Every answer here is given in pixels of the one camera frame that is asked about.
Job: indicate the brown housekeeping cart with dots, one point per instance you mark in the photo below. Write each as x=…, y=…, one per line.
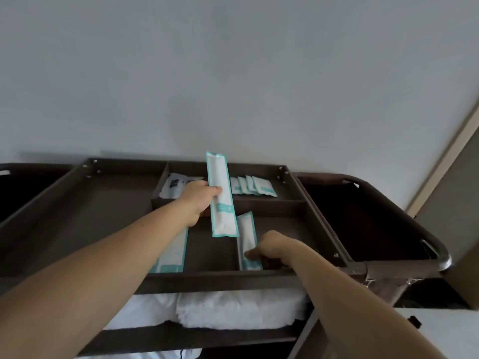
x=112, y=205

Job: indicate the black object on floor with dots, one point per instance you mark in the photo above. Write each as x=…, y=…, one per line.
x=414, y=322

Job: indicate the person's right forearm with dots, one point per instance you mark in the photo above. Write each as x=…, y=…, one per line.
x=366, y=314

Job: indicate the person's left forearm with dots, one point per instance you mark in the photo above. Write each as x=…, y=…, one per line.
x=86, y=287

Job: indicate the long teal packet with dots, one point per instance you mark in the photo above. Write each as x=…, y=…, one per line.
x=247, y=231
x=174, y=254
x=222, y=216

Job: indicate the wooden door frame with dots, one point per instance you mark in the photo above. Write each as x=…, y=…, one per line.
x=445, y=164

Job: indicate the white pillowcase black piping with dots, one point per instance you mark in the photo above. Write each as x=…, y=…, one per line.
x=149, y=355

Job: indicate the person's left hand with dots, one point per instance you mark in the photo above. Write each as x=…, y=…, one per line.
x=198, y=201

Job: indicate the person's right hand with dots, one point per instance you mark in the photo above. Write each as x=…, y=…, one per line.
x=275, y=246

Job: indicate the clear packet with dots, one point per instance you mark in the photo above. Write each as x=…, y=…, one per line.
x=174, y=186

